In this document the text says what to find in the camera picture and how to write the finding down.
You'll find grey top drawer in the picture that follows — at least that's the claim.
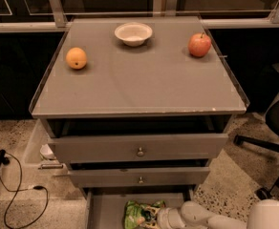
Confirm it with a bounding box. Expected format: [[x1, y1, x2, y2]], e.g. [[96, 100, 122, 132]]
[[49, 134, 228, 163]]

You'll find clear plastic storage bin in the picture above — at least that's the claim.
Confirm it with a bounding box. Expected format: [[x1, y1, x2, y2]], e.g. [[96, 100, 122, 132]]
[[21, 120, 68, 177]]

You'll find grey drawer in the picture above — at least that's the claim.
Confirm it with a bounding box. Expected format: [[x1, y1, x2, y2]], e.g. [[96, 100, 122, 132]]
[[49, 134, 228, 163], [69, 167, 210, 188], [84, 185, 194, 229]]

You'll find metal window bracket left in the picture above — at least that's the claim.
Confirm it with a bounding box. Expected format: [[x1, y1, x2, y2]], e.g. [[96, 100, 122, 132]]
[[49, 0, 67, 28]]

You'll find grey drawer cabinet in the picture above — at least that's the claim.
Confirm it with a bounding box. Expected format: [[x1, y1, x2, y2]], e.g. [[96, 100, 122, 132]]
[[29, 15, 250, 229]]

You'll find grey middle drawer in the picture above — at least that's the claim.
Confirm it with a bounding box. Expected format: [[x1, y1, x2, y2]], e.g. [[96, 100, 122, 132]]
[[69, 167, 210, 188]]

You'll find orange fruit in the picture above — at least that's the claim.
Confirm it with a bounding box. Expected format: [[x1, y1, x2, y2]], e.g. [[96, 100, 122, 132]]
[[66, 48, 87, 70]]

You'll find green rice chip bag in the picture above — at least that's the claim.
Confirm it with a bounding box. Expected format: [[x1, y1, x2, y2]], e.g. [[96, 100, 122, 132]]
[[123, 200, 165, 229]]

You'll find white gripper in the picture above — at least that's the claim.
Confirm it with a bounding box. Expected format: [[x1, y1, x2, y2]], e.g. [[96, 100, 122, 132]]
[[143, 206, 186, 229]]

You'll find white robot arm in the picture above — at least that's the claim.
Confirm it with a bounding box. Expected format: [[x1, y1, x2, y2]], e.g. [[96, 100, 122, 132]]
[[148, 199, 279, 229]]

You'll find white paper bowl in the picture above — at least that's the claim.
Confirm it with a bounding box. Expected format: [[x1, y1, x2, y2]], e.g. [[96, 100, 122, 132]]
[[115, 22, 153, 47]]

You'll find grey bottom drawer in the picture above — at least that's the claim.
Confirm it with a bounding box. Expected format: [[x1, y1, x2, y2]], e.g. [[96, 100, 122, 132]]
[[84, 185, 194, 229]]

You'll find red apple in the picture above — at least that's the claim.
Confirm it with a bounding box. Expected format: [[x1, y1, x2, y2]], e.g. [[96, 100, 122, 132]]
[[188, 32, 211, 57]]

